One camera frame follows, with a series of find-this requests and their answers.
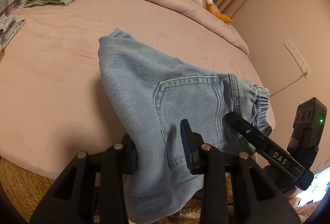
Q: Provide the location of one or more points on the light blue denim pants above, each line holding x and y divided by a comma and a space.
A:
151, 94

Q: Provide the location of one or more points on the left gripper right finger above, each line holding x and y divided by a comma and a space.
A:
256, 199

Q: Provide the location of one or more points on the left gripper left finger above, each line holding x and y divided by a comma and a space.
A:
90, 189

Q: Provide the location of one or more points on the folded green garment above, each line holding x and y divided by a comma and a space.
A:
33, 3

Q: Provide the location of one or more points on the white wall power strip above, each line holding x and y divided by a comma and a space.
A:
300, 61

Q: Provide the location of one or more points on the small light blue garment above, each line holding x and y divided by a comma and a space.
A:
10, 25

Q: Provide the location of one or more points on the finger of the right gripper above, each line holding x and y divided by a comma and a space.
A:
283, 169

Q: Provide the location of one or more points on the person's right hand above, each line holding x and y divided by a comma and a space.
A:
291, 193

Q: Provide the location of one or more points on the lilac fitted bed sheet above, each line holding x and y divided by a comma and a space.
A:
53, 103

